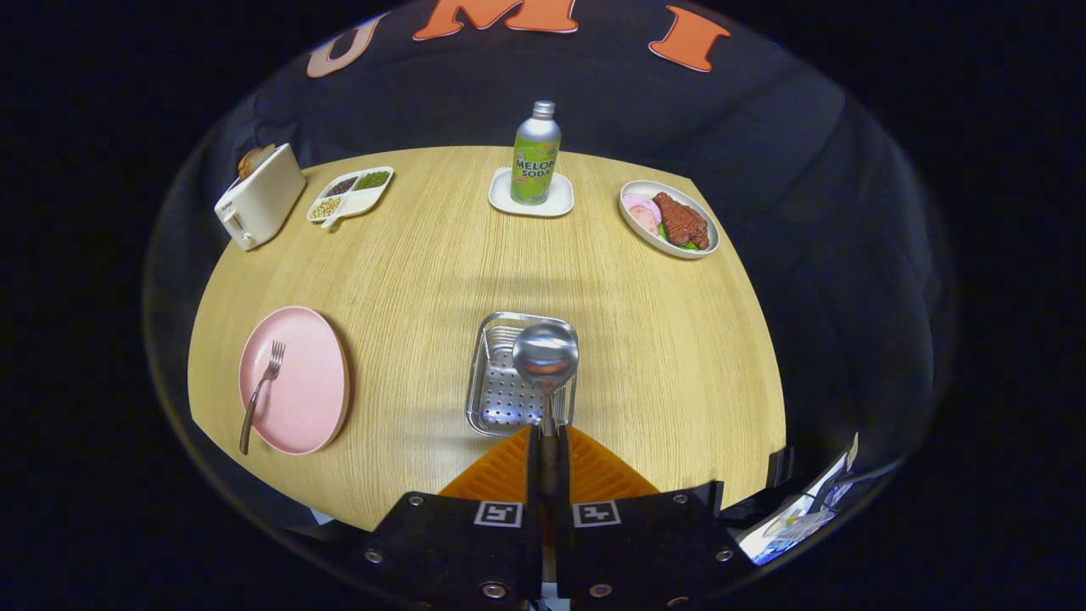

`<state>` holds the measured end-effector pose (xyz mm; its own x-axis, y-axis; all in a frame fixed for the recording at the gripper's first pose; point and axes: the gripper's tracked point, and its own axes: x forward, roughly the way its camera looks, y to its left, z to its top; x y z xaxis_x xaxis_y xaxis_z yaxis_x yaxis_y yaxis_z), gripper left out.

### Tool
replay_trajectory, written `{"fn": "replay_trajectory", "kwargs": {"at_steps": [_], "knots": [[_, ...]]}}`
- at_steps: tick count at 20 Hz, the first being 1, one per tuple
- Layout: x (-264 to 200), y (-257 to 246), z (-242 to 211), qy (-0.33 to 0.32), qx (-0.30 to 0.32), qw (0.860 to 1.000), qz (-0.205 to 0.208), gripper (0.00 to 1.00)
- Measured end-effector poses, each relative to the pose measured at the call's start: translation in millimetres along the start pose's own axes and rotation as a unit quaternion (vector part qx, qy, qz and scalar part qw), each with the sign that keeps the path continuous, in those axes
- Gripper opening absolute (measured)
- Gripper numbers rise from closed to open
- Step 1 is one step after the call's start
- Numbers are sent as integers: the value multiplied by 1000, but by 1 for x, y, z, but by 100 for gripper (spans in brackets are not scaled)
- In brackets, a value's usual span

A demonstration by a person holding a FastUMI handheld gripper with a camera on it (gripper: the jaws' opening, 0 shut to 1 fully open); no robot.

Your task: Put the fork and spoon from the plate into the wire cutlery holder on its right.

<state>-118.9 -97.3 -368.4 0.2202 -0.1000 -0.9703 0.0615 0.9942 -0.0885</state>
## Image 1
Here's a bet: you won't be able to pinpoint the white toaster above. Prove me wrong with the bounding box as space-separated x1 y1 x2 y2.
215 143 307 252

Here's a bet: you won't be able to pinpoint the pink round plate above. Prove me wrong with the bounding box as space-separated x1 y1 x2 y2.
238 306 350 457

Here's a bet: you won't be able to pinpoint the brown grilled steak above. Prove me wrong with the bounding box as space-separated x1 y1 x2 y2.
652 192 710 250

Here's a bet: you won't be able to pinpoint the metal wire cutlery basket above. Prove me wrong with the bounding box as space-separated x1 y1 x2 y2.
465 311 578 439

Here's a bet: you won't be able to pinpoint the metal fork with wooden handle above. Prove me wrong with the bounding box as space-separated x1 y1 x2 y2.
239 340 287 457

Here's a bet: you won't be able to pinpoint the brown bread slice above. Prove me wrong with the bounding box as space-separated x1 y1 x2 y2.
238 143 276 181

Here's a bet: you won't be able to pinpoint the silver green soda bottle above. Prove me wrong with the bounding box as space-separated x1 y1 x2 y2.
511 100 563 206

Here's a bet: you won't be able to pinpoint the white oval food plate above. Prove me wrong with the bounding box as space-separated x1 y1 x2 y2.
619 180 721 260

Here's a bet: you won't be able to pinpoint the white square coaster tray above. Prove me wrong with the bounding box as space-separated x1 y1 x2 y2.
489 167 575 218

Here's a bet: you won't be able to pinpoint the white divided dish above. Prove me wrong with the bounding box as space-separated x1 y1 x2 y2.
306 166 395 231

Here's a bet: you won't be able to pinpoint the pink ham slices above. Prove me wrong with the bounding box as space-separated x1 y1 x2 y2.
624 193 663 237

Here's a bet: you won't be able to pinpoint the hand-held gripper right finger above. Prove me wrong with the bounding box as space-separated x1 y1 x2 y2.
556 424 753 611

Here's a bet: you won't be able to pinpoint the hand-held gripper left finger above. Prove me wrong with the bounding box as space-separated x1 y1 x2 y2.
361 424 544 611

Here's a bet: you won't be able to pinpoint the metal spoon with wooden handle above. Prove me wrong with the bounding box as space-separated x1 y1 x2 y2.
512 322 580 510

